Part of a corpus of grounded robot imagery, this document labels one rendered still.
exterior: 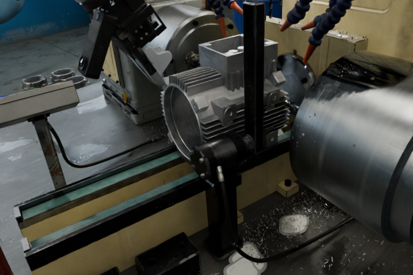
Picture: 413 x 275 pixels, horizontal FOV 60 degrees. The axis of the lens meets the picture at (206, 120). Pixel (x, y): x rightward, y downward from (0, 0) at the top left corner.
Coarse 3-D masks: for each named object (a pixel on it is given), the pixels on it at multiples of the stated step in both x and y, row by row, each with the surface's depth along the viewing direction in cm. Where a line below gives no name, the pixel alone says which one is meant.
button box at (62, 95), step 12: (60, 84) 75; (72, 84) 76; (12, 96) 71; (24, 96) 72; (36, 96) 73; (48, 96) 74; (60, 96) 75; (72, 96) 76; (0, 108) 70; (12, 108) 71; (24, 108) 72; (36, 108) 73; (48, 108) 74; (60, 108) 76; (0, 120) 70; (12, 120) 71; (24, 120) 76
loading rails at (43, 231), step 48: (288, 144) 80; (48, 192) 68; (96, 192) 69; (144, 192) 76; (192, 192) 69; (240, 192) 77; (288, 192) 81; (48, 240) 58; (96, 240) 61; (144, 240) 67
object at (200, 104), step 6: (276, 72) 70; (168, 78) 72; (270, 78) 71; (276, 78) 70; (282, 78) 70; (276, 84) 70; (198, 96) 62; (204, 96) 63; (192, 102) 63; (198, 102) 62; (204, 102) 62; (198, 108) 62; (204, 108) 62; (168, 132) 78; (282, 132) 76
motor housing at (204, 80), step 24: (192, 72) 68; (216, 72) 68; (168, 96) 75; (192, 96) 64; (216, 96) 66; (240, 96) 68; (168, 120) 77; (192, 120) 80; (216, 120) 64; (240, 120) 66; (264, 120) 69; (192, 144) 77
